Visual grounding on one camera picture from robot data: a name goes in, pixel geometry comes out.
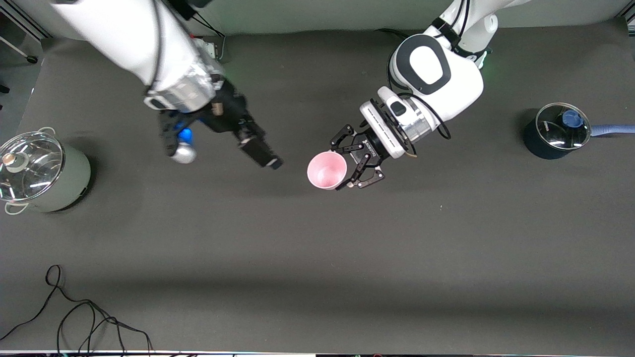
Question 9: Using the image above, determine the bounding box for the aluminium frame rail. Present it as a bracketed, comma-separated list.
[5, 0, 53, 39]

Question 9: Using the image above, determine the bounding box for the pink plastic cup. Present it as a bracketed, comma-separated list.
[307, 151, 348, 191]

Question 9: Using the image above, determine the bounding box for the glass lid with steel knob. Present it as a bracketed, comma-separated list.
[0, 131, 66, 203]

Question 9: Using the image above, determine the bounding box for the thin black loose cable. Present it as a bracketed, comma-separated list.
[0, 264, 154, 355]

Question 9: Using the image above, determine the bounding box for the glass lid with blue knob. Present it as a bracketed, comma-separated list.
[536, 102, 592, 151]

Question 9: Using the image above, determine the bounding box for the sage green cooking pot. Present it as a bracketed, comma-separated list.
[0, 127, 92, 215]

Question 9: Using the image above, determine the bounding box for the black right arm base cable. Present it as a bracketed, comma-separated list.
[191, 12, 226, 61]

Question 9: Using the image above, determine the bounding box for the dark blue saucepan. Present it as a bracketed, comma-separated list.
[523, 103, 635, 160]

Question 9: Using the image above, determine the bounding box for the stand leg with black wheel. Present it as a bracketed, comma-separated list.
[0, 35, 38, 64]

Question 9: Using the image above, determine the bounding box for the dark grey table mat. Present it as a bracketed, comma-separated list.
[0, 17, 635, 354]

